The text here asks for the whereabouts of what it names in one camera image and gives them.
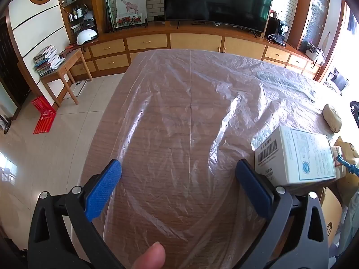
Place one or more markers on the glass door cabinet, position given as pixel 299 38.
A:
pixel 319 11

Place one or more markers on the person's left hand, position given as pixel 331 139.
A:
pixel 149 257

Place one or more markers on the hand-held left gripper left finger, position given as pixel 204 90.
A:
pixel 103 192

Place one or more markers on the stack of books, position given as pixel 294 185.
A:
pixel 48 61

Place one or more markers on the black flat screen television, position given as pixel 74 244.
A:
pixel 218 2

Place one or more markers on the white helmet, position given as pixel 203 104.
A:
pixel 86 37

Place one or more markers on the red bag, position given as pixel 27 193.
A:
pixel 45 117

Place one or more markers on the floral picture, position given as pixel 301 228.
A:
pixel 129 21

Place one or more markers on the grey helmet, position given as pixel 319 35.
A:
pixel 88 17

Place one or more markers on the white printer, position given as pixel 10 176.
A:
pixel 314 53

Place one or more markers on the row of small bottles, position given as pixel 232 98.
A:
pixel 75 13

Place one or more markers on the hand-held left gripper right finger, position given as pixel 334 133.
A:
pixel 252 189

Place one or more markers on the wooden cabinet with drawers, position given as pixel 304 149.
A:
pixel 196 40

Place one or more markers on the clear plastic table cover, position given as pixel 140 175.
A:
pixel 182 117

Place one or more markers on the white bathroom scale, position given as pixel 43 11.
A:
pixel 76 89

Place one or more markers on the white carton box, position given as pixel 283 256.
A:
pixel 303 154

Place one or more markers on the giraffe picture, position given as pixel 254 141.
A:
pixel 130 4

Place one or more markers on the wooden side table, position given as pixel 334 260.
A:
pixel 74 56

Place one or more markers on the black coffee machine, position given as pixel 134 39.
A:
pixel 282 32

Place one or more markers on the brown cardboard box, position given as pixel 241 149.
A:
pixel 331 210

